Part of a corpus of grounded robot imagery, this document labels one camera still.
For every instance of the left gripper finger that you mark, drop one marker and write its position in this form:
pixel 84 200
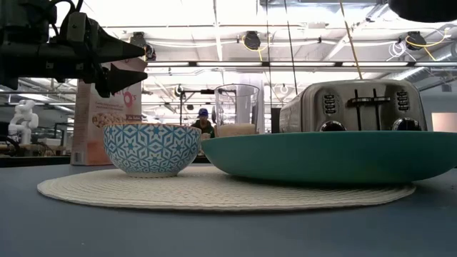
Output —
pixel 118 50
pixel 121 78

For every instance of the pink strawberry yogurt cereal box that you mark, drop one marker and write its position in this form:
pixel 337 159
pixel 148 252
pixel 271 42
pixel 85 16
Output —
pixel 89 135

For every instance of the teal plate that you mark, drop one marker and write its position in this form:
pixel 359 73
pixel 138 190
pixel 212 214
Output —
pixel 328 157

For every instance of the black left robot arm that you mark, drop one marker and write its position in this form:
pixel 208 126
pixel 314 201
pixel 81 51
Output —
pixel 21 57

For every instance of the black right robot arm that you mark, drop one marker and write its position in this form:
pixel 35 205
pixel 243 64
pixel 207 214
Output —
pixel 425 9

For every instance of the black tripod stand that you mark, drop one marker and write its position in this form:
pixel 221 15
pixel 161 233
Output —
pixel 181 107

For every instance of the blue white patterned bowl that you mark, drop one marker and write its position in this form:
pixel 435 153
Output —
pixel 151 150

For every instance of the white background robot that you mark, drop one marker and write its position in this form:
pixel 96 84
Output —
pixel 23 121

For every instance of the person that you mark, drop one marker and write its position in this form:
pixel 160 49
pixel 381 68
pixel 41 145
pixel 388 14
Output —
pixel 203 125

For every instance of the clear drinking glass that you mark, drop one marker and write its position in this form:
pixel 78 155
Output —
pixel 236 107

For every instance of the round cream woven placemat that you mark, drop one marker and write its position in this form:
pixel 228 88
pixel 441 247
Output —
pixel 200 192

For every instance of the silver four-slot toaster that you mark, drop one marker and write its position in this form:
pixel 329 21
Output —
pixel 357 107

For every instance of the pale pink background panel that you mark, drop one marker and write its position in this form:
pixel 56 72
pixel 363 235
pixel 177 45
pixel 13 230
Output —
pixel 444 122

